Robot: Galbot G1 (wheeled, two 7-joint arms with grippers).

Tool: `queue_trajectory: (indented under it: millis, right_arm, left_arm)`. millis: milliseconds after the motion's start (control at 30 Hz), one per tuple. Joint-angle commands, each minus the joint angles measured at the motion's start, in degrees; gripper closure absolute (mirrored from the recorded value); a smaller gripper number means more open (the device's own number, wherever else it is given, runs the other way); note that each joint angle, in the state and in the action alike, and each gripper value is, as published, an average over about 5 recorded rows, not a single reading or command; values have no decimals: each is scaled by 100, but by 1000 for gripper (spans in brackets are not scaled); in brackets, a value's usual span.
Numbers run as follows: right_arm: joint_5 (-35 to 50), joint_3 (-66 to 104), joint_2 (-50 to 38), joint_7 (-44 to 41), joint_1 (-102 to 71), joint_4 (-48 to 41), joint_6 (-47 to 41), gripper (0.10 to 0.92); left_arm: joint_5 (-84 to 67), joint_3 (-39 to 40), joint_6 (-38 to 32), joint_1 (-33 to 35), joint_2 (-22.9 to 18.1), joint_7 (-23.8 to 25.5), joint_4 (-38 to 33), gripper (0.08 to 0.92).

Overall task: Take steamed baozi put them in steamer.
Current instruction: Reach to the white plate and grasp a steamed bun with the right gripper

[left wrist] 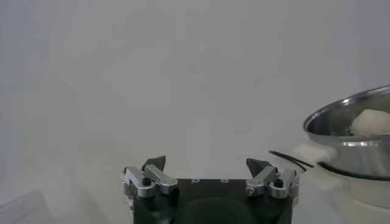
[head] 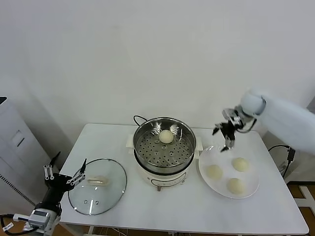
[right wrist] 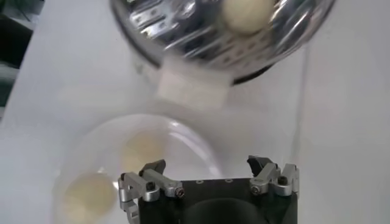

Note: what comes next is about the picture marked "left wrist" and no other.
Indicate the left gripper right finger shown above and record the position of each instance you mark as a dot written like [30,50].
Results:
[265,176]

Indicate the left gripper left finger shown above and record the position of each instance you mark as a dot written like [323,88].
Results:
[158,176]

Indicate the white steamed baozi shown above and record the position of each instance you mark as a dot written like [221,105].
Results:
[371,123]

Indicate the steel steamer basket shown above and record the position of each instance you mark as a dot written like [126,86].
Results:
[350,155]

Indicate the cream electric cooker base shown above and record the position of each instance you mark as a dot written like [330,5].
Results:
[359,198]

